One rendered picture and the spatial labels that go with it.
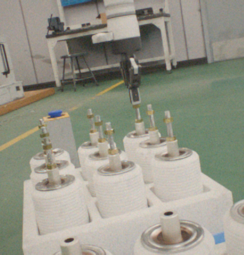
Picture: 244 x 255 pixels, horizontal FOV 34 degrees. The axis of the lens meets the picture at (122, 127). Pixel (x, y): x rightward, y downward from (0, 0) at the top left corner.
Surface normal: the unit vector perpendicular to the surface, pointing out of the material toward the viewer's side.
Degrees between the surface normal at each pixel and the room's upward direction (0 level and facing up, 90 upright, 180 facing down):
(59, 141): 90
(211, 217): 90
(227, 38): 90
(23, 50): 90
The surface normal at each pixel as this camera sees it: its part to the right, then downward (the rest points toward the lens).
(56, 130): 0.23, 0.16
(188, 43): -0.25, 0.24
